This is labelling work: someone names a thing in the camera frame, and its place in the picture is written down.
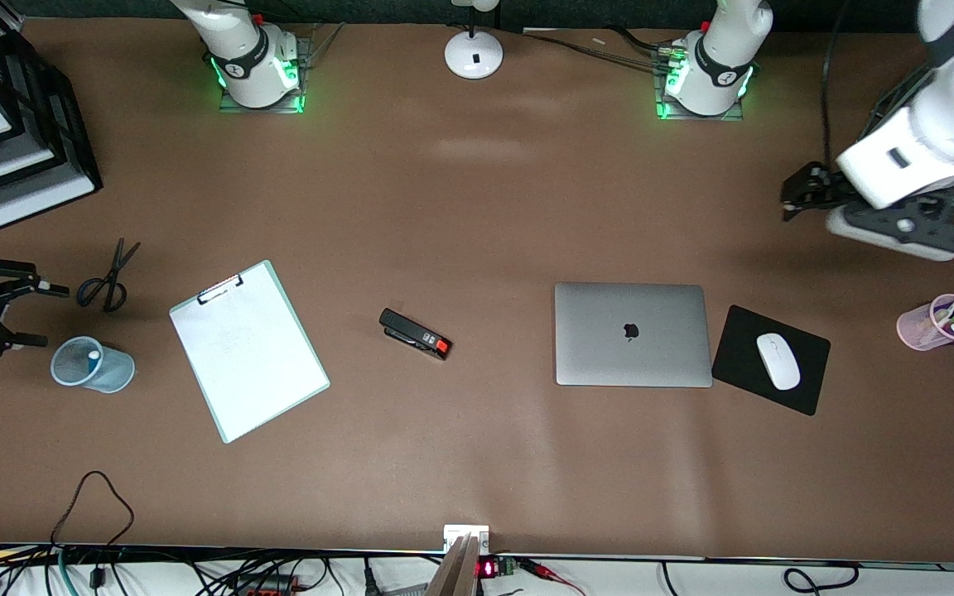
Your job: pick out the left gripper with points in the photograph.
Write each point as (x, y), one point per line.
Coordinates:
(826, 189)

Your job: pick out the silver laptop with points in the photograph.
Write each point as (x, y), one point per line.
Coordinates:
(601, 348)

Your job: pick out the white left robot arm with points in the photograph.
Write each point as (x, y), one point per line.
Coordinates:
(949, 124)

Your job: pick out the black scissors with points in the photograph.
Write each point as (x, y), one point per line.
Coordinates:
(115, 269)

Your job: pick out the light blue mesh pen cup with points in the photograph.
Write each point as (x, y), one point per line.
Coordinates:
(113, 372)

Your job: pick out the pink translucent pen cup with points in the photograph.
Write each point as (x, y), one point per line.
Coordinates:
(916, 327)

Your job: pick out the white computer mouse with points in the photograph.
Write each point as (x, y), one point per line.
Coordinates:
(778, 362)

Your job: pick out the black mouse pad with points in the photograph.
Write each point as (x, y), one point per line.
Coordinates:
(738, 356)

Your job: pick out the black stacked paper tray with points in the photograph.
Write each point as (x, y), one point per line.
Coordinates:
(55, 124)

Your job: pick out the white paper sheet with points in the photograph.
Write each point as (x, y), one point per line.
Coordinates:
(262, 364)

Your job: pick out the pale green clipboard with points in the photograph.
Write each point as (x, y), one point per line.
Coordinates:
(278, 290)

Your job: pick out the white round lamp base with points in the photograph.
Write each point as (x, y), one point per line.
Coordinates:
(474, 55)

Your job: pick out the black stapler with red tip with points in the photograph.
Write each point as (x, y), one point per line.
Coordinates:
(415, 334)

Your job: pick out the white small box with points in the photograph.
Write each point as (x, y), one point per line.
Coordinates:
(456, 531)

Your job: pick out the red display circuit board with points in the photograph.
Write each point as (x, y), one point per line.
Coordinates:
(493, 568)

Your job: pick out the wooden bars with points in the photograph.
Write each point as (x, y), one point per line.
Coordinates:
(456, 571)

